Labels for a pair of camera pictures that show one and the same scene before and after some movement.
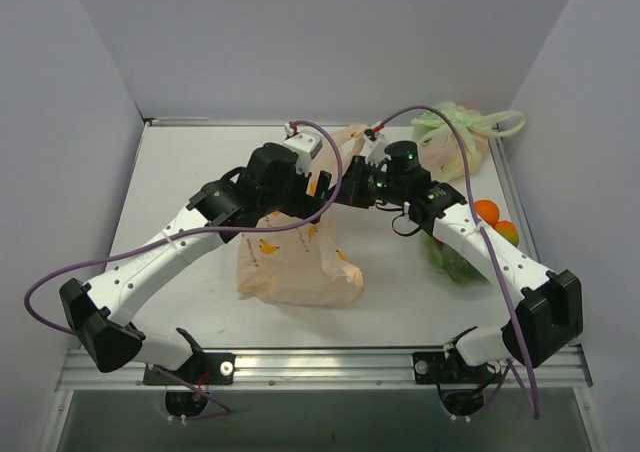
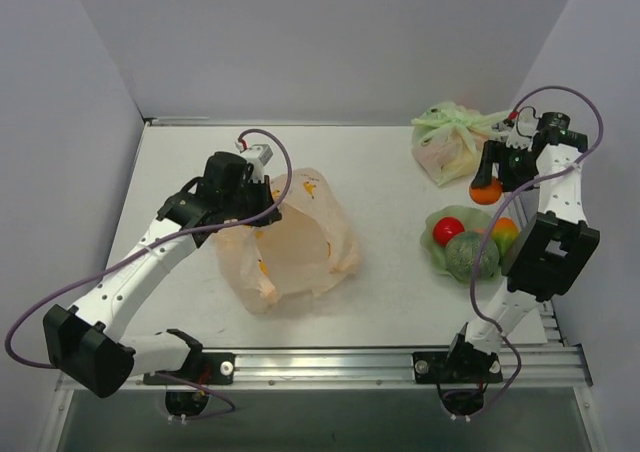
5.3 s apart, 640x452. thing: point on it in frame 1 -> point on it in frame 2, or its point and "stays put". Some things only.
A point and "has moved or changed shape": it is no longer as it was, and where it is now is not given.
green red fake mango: [507, 230] stays put
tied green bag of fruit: [439, 148] stays put
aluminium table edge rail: [326, 368] stays put
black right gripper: [351, 185] -> [498, 152]
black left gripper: [310, 202] -> [261, 202]
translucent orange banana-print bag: [308, 265] has moved or changed shape
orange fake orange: [488, 210] has moved or changed shape
